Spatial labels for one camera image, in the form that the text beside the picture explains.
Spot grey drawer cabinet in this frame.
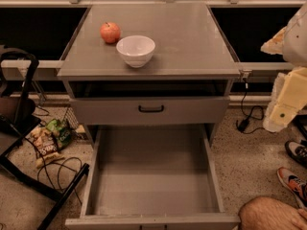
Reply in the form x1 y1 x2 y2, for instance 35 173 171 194
59 2 239 140

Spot bare human knee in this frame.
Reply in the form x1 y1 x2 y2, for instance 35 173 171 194
238 196 298 230

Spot person's hand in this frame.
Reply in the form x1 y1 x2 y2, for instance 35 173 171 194
292 209 307 230

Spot black power adapter cable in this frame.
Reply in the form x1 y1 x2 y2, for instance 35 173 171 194
235 77 266 135

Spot red apple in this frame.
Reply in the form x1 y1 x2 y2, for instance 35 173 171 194
100 22 121 44

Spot green chip bag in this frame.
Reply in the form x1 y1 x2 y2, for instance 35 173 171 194
46 119 72 150

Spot brown snack bag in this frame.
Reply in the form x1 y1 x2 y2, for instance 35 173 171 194
31 127 63 169

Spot grey drawer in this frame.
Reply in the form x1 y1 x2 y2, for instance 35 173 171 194
70 97 229 126
65 125 240 230

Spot orange white sneaker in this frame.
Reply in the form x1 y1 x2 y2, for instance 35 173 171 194
277 167 307 210

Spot grey top drawer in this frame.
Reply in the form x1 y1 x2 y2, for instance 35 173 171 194
70 97 229 126

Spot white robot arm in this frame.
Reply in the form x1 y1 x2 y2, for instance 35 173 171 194
261 3 307 132

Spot black chair frame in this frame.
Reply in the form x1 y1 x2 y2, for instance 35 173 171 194
0 45 89 230

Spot white ceramic bowl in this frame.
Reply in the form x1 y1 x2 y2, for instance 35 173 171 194
116 35 155 68

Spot grey black sneaker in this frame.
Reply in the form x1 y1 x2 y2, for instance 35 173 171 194
285 141 307 168

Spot black floor cable left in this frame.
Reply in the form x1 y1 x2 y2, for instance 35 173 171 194
24 137 84 206

